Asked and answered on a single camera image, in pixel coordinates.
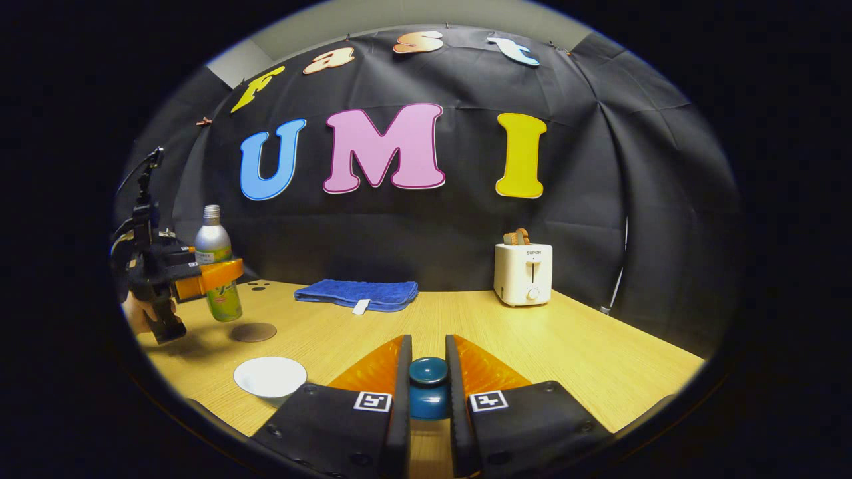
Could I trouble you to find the cream toaster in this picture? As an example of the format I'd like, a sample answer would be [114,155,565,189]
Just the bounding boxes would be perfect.
[493,243,554,307]

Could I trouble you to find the white cable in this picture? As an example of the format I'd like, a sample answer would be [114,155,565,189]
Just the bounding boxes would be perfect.
[598,216,630,314]

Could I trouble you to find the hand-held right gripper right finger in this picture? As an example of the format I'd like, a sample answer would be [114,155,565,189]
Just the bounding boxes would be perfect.
[445,334,613,479]

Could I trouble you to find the folded blue towel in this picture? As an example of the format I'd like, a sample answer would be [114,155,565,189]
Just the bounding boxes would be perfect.
[294,279,420,315]

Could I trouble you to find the silver green label water bottle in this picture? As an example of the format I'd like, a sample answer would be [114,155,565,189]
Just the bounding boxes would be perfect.
[194,204,243,323]

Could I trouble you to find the round brown coaster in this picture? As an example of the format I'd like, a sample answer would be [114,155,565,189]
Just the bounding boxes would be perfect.
[230,322,278,343]

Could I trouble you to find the teal and white teacup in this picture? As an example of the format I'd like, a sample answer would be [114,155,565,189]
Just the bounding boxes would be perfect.
[233,357,308,407]

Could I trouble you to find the black backdrop cloth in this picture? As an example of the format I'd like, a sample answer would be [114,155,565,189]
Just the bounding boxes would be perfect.
[113,25,743,353]

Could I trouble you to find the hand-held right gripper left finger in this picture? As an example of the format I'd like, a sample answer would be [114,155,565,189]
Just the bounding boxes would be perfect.
[250,334,414,479]

